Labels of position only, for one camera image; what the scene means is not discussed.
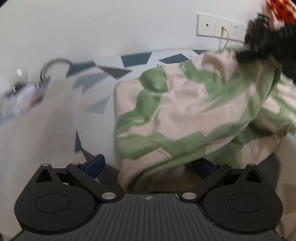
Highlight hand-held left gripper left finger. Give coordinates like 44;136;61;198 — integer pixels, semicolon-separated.
34;153;117;202

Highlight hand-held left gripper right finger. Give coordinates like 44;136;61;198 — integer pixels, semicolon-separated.
180;158;265;202

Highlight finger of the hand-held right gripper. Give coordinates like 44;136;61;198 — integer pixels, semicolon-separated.
236;47;271;62

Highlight green patterned pants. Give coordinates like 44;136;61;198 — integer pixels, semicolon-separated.
114;45;296;194

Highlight person's right forearm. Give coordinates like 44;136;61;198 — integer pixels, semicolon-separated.
264;0;296;30

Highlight white power wall socket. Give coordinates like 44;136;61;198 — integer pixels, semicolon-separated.
230;22;248;43

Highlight white cable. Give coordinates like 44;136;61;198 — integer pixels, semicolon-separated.
218;27;230;52

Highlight white data wall socket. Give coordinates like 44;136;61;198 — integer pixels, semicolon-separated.
214;19;233;40

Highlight white round-hole wall plate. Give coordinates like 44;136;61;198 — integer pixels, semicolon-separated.
196;13;216;37

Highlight grey cable with plug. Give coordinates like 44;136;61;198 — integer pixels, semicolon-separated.
0;70;50;123

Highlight black cable loop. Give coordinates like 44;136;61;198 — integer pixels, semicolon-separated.
40;58;72;81

